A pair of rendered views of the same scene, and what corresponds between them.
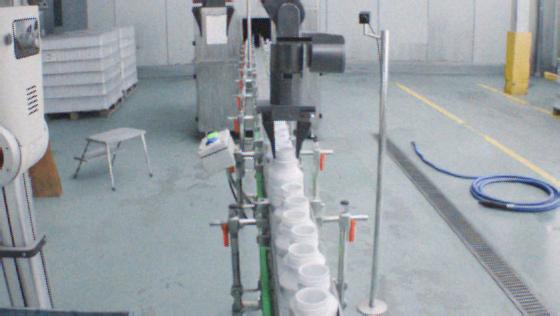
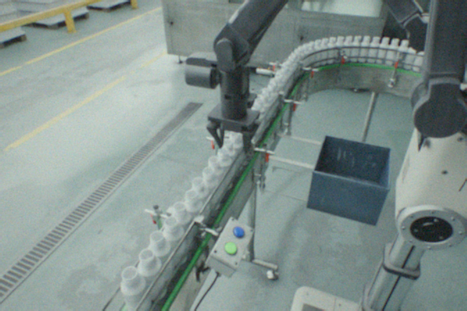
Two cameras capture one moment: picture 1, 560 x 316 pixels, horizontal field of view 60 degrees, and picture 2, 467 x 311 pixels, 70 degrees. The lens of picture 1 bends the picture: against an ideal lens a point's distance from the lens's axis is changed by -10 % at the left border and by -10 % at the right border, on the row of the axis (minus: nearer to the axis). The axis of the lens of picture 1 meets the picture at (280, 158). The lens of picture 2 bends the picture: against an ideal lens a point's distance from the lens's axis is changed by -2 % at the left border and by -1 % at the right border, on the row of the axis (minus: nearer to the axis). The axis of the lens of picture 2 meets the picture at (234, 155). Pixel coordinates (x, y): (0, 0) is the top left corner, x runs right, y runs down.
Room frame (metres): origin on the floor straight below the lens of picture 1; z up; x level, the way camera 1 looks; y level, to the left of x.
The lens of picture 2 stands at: (1.95, 0.43, 1.85)
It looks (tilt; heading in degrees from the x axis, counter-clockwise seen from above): 36 degrees down; 205
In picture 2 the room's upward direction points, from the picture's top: straight up
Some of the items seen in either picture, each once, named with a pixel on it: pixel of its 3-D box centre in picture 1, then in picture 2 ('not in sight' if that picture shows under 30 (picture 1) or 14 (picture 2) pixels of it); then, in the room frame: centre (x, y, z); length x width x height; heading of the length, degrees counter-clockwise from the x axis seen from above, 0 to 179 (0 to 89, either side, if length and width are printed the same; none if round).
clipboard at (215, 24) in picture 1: (216, 28); not in sight; (5.57, 0.64, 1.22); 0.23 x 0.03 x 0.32; 93
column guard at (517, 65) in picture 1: (517, 62); not in sight; (8.85, -4.22, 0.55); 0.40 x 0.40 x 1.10; 3
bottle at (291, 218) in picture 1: (294, 263); (255, 122); (0.74, -0.02, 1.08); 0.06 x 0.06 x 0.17
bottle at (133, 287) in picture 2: not in sight; (135, 292); (1.63, 0.02, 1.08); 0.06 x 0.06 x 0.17
